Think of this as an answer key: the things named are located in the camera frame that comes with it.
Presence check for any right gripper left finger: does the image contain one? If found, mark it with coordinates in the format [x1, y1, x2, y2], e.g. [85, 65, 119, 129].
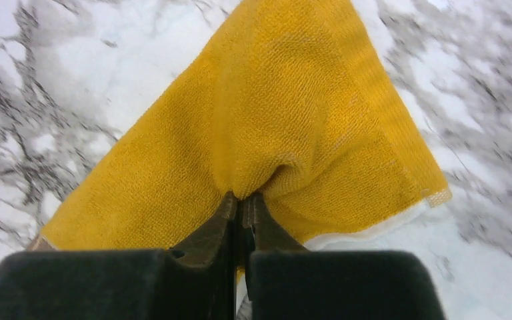
[0, 193, 237, 319]

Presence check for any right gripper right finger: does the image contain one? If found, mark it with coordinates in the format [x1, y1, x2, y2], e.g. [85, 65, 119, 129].
[241, 193, 445, 319]

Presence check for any yellow brown towel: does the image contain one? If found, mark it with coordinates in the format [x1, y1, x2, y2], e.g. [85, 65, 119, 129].
[30, 1, 451, 250]

